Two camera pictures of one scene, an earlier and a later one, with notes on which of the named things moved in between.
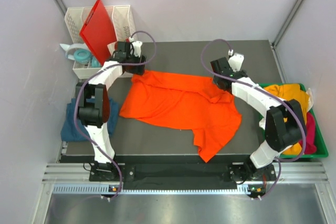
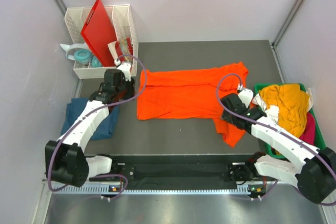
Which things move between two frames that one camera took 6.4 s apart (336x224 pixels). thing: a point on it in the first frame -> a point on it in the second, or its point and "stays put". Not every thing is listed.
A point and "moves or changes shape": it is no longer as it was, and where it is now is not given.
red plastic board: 97,32 stays put
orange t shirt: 193,104 moves or changes shape
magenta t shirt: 310,145 stays put
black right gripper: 243,71 -> 226,117
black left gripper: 138,70 -> 130,87
